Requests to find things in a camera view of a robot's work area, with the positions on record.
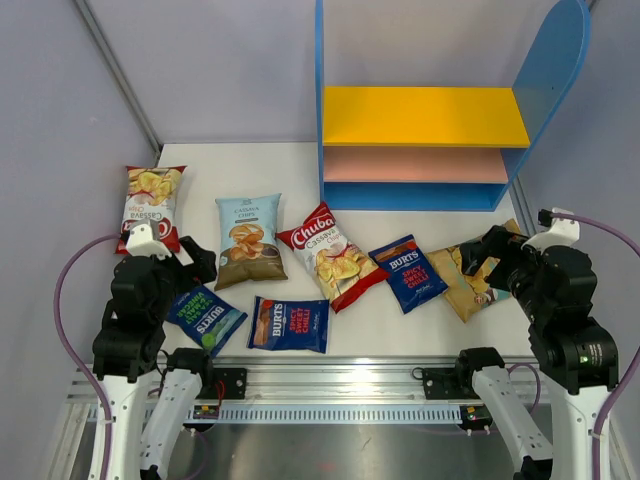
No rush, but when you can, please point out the yellow chips bag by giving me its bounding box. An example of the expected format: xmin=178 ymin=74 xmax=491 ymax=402
xmin=427 ymin=245 xmax=511 ymax=323

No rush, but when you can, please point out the blue Burts chilli bag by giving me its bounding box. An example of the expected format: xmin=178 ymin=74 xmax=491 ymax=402
xmin=248 ymin=296 xmax=330 ymax=354
xmin=369 ymin=235 xmax=448 ymax=314

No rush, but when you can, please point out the white slotted cable duct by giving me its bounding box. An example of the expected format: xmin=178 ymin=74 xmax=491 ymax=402
xmin=87 ymin=402 xmax=464 ymax=424

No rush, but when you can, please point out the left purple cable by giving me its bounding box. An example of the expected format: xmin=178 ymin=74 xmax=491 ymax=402
xmin=53 ymin=233 xmax=124 ymax=480

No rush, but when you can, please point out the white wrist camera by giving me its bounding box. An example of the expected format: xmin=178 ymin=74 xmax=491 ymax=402
xmin=526 ymin=207 xmax=580 ymax=252
xmin=125 ymin=220 xmax=183 ymax=266

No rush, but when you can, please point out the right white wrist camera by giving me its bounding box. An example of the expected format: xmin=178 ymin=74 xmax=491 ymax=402
xmin=526 ymin=207 xmax=580 ymax=252

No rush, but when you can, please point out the red chuba bag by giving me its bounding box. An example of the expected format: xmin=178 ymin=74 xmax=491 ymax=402
xmin=276 ymin=202 xmax=389 ymax=313
xmin=121 ymin=166 xmax=186 ymax=253

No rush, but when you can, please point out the aluminium mounting rail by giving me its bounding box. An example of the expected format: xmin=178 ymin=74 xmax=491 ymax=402
xmin=64 ymin=354 xmax=601 ymax=406

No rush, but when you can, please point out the blue shelf with coloured boards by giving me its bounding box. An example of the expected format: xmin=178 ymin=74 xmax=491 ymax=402
xmin=314 ymin=1 xmax=591 ymax=211

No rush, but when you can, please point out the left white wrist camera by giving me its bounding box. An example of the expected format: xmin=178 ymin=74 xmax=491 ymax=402
xmin=125 ymin=220 xmax=183 ymax=266

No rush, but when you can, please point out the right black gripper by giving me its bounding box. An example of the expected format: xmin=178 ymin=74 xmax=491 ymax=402
xmin=460 ymin=223 xmax=549 ymax=321

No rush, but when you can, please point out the blue Burts sea salt bag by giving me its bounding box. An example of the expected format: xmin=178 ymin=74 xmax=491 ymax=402
xmin=167 ymin=286 xmax=248 ymax=357

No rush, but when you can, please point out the light blue cassava chips bag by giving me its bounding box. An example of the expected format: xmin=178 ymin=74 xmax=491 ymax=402
xmin=215 ymin=193 xmax=288 ymax=291

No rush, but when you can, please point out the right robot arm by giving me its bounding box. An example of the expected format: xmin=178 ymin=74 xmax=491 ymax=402
xmin=453 ymin=217 xmax=619 ymax=479

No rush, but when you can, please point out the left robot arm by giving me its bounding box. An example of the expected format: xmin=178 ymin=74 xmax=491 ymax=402
xmin=90 ymin=236 xmax=216 ymax=479

